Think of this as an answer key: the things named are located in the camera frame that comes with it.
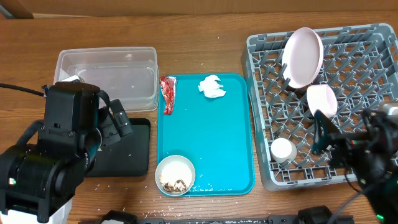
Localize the pink white bowl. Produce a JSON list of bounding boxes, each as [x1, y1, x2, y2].
[[307, 84, 338, 118]]

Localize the white cup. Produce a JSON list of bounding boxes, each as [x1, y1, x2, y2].
[[271, 138, 297, 164]]

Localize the large white plate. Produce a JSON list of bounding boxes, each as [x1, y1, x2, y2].
[[282, 27, 323, 88]]

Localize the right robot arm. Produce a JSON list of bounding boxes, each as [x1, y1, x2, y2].
[[312, 109, 397, 223]]

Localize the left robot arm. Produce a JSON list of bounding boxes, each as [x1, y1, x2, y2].
[[1, 82, 132, 223]]

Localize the black rectangular tray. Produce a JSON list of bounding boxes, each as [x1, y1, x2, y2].
[[86, 118, 150, 177]]

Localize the clear plastic bin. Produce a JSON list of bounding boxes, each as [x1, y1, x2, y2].
[[53, 47, 159, 112]]

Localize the red snack wrapper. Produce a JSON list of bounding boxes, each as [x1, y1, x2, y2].
[[160, 76, 177, 115]]

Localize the grey dish rack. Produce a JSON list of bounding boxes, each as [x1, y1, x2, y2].
[[241, 24, 397, 191]]

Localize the grey bowl with rice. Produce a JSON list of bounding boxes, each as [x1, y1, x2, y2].
[[155, 155, 196, 197]]

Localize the teal plastic tray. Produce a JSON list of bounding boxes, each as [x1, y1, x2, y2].
[[157, 73, 255, 197]]

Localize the crumpled white tissue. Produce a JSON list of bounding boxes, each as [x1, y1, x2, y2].
[[198, 75, 226, 98]]

